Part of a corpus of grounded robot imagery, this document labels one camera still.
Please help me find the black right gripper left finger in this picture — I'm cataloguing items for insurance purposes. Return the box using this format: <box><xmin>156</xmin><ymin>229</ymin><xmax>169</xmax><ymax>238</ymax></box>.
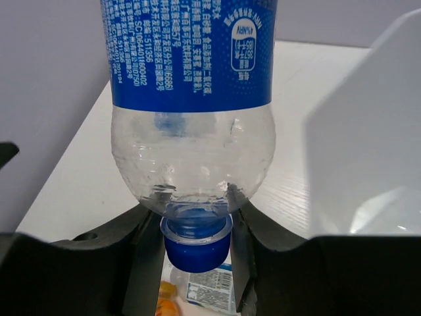
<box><xmin>1</xmin><ymin>205</ymin><xmax>164</xmax><ymax>315</ymax></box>

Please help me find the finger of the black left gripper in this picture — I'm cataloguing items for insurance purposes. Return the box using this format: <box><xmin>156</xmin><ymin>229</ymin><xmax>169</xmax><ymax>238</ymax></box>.
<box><xmin>0</xmin><ymin>142</ymin><xmax>20</xmax><ymax>169</ymax></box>

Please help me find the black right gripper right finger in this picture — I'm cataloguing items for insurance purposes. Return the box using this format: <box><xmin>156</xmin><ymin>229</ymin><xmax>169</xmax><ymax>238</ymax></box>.
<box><xmin>231</xmin><ymin>203</ymin><xmax>420</xmax><ymax>315</ymax></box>

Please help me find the clear bottle white green label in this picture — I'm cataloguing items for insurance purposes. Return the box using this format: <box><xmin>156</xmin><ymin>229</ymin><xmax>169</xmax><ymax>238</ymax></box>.
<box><xmin>162</xmin><ymin>260</ymin><xmax>237</xmax><ymax>315</ymax></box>

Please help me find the clear bottle blue cap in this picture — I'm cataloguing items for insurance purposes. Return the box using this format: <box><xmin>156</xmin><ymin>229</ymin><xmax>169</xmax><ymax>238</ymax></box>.
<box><xmin>101</xmin><ymin>0</ymin><xmax>278</xmax><ymax>273</ymax></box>

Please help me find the white octagonal bin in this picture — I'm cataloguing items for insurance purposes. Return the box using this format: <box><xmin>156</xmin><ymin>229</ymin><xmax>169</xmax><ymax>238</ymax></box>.
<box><xmin>305</xmin><ymin>10</ymin><xmax>420</xmax><ymax>236</ymax></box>

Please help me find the orange plastic bottle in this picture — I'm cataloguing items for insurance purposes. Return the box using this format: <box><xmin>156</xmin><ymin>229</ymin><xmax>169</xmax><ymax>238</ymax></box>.
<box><xmin>155</xmin><ymin>280</ymin><xmax>180</xmax><ymax>316</ymax></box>

